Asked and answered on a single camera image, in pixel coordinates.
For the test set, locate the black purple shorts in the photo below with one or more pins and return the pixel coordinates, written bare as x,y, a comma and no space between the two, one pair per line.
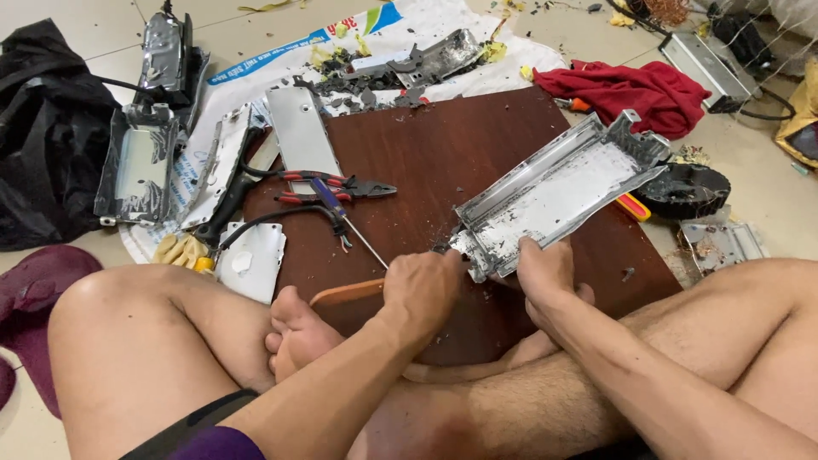
211,434

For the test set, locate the yellow fabric bag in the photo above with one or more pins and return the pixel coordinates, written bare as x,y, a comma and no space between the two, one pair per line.
802,121

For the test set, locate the small yellow foam scrap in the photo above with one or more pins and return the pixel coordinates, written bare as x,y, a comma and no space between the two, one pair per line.
526,72

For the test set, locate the maroon cushion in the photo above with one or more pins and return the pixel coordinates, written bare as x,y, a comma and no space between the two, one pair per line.
38,287

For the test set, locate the long white metal lid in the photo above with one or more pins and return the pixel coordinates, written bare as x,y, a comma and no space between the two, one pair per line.
220,163

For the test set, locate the person's right hand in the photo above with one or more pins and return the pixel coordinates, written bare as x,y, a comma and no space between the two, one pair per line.
549,287

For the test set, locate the flat silver metal plate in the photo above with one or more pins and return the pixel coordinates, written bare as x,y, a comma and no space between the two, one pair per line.
300,131

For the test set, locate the white printed woven sack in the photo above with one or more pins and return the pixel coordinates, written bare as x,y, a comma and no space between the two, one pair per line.
268,57

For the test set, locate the red cloth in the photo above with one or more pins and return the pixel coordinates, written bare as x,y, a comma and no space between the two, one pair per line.
632,92

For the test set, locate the pile of black debris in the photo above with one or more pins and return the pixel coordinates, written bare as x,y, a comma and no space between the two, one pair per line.
358,83

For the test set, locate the black round potting block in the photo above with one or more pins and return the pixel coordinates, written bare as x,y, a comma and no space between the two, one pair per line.
684,188

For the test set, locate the black electronic block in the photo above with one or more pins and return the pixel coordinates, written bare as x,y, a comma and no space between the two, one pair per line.
738,35

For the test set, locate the broken silver casing piece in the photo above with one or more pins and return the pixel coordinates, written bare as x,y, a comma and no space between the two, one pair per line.
441,61

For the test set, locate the dark brown wooden board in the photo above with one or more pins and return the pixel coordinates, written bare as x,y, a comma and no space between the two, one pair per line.
434,160

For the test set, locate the silver casing with black residue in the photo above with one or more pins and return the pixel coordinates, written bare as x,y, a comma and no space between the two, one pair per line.
137,169

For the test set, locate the person's left fingers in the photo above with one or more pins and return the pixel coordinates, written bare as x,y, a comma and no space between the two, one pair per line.
444,265

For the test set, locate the black plastic bag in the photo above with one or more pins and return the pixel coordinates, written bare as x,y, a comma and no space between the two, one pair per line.
45,140

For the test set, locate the person's leg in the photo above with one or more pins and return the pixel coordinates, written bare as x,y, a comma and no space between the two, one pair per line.
140,345
524,396

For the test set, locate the person's left leg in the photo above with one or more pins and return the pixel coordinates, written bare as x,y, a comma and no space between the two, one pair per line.
140,345

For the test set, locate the person's right leg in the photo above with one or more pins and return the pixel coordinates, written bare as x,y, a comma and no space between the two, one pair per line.
524,396

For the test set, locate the yellow work glove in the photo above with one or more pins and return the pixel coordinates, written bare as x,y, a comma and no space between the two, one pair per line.
179,250

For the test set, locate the silver metal casing tray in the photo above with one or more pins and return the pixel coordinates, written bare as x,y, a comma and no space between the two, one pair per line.
556,191

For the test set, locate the white plate with putty blob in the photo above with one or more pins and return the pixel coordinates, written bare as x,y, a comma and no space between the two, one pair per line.
252,262

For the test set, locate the person's left hand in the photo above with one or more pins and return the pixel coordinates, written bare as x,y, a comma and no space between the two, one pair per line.
418,287

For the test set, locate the silver power supply box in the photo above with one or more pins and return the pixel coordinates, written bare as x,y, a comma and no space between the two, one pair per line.
706,67

